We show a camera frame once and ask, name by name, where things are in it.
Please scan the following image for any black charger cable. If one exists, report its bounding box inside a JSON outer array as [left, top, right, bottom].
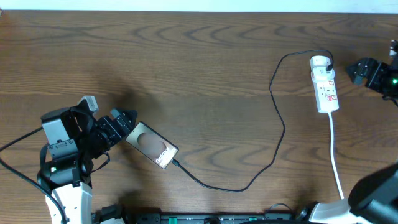
[[171, 49, 335, 193]]

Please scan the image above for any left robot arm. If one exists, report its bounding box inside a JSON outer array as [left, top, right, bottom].
[[37, 106, 137, 223]]

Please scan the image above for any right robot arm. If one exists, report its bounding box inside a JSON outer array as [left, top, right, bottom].
[[295, 55, 397, 223]]

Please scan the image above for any white charger plug adapter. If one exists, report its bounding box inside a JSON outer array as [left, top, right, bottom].
[[310, 55, 333, 72]]

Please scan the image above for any white power strip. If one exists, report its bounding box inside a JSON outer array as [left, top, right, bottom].
[[311, 67, 339, 114]]

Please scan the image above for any white power strip cord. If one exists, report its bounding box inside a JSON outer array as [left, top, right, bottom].
[[328, 112, 345, 200]]

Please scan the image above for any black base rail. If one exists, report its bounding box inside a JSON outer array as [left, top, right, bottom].
[[92, 213, 300, 224]]

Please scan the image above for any black left camera cable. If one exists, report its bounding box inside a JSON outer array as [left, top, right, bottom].
[[0, 126, 68, 224]]

